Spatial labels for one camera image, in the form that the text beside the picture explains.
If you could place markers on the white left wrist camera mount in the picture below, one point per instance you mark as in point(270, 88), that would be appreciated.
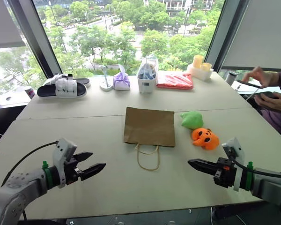
point(63, 146)

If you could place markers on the silver thermos bottle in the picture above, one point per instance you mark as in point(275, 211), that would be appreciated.
point(231, 78)

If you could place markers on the purple tied cloth pouch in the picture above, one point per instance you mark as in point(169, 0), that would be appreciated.
point(121, 82)

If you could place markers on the orange plush toy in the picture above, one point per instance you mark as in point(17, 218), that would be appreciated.
point(204, 139)

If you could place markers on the dark window frame pillar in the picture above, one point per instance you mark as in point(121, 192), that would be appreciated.
point(32, 35)
point(227, 32)

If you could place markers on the tall yellow plastic cup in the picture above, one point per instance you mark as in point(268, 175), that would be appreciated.
point(198, 61)

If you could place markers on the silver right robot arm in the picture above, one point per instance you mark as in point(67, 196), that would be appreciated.
point(269, 185)

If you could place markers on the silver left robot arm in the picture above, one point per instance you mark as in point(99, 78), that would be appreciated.
point(16, 187)

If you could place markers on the pink and white can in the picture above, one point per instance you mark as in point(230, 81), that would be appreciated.
point(30, 92)

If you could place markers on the person's purple clothed body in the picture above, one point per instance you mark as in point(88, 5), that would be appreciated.
point(277, 123)

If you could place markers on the grey roller blind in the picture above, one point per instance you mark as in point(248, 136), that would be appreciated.
point(4, 23)
point(262, 32)

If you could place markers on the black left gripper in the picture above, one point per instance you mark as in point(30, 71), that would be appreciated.
point(71, 172)

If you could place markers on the red packaged cloth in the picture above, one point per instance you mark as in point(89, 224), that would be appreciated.
point(175, 80)

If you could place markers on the person's right hand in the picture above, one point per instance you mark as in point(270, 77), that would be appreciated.
point(269, 78)

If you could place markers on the clear plastic bag with items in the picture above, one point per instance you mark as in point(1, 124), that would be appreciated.
point(147, 68)

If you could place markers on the white plastic tray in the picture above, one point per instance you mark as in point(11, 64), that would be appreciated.
point(199, 73)

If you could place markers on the short yellow plastic cup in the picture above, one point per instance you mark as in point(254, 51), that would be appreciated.
point(206, 66)

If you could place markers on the white plastic storage basket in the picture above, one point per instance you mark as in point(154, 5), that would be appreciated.
point(146, 85)

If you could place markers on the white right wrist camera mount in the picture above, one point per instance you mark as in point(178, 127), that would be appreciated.
point(235, 147)

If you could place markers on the person's left hand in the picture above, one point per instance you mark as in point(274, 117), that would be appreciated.
point(277, 104)

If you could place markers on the brown paper bag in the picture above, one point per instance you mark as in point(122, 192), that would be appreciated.
point(150, 126)

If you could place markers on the dark handheld device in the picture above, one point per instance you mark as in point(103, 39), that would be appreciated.
point(267, 94)

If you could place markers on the white stand with round base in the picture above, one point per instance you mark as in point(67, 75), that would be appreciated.
point(106, 84)

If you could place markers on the black phone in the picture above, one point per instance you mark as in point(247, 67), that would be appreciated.
point(249, 84)

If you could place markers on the green plush toy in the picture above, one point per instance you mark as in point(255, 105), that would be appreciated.
point(192, 119)

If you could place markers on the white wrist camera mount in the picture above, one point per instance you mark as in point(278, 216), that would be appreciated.
point(235, 147)
point(63, 146)

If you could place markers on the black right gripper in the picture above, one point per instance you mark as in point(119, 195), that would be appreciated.
point(224, 174)

